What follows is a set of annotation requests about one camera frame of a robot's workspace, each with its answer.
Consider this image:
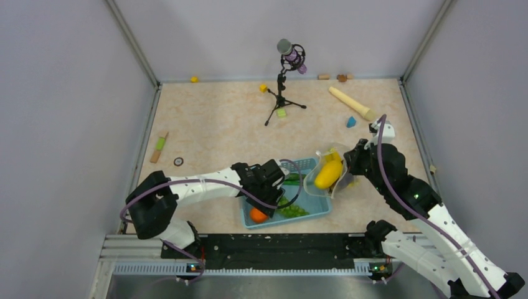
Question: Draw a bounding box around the green grapes bunch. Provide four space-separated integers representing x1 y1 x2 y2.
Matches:
276 204 309 219

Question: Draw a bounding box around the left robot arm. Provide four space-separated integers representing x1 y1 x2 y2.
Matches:
120 159 290 258

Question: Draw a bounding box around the green cucumber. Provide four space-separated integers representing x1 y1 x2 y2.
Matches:
283 173 306 186

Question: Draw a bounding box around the blue plastic basket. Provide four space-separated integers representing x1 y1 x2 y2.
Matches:
240 158 332 229

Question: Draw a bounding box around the light green cube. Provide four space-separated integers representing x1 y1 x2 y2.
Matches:
276 108 287 118

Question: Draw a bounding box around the yellow banana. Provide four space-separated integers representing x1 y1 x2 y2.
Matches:
324 148 342 163

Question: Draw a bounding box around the green wooden toy knife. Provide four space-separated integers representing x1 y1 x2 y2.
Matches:
149 130 169 164

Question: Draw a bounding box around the microphone on tripod stand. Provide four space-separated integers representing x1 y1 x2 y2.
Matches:
264 39 308 127

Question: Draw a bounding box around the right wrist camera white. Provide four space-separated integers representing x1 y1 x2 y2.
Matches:
369 121 395 145

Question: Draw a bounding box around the brown wooden block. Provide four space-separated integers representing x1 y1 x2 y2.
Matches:
336 74 354 83

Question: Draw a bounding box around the yellow mango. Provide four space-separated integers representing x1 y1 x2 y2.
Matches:
314 161 342 189

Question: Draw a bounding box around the wooden rolling pin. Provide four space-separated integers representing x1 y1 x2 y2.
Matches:
328 87 377 121

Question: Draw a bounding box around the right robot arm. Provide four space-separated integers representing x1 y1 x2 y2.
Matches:
344 139 525 298

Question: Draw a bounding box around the orange fruit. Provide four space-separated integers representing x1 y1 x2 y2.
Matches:
249 208 269 224

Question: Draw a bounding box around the blue toy block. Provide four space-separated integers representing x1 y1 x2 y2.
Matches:
346 116 357 128

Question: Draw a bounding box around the clear dotted zip bag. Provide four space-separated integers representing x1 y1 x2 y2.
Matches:
303 143 358 199

